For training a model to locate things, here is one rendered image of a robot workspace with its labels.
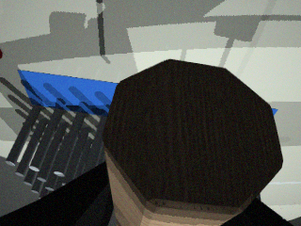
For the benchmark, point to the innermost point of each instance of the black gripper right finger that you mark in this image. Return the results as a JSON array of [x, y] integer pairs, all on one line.
[[257, 214]]

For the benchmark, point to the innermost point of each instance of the blue tape strip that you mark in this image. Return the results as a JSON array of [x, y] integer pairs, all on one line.
[[68, 92]]

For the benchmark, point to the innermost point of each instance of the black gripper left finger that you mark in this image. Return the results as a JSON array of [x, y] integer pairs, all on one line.
[[85, 201]]

